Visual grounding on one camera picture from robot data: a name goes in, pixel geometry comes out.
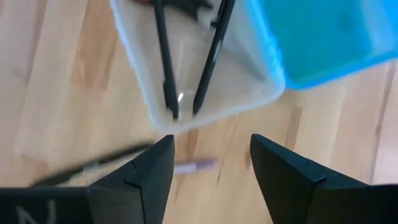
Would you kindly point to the translucent purple pen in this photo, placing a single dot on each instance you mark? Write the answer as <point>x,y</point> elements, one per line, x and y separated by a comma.
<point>196,166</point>

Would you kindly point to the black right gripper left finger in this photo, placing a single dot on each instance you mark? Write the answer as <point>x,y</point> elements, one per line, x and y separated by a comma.
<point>146,186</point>

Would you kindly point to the translucent white supply box base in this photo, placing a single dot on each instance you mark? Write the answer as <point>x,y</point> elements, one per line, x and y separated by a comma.
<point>236,87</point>

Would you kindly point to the black pen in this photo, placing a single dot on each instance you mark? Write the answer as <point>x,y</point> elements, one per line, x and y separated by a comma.
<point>164,56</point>
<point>211,65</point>
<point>93,163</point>

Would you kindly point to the teal plastic supply box lid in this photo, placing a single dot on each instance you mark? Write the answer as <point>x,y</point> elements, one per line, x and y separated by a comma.
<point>326,37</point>

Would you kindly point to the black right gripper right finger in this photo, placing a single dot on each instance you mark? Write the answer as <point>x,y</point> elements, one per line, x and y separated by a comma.
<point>280,186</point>

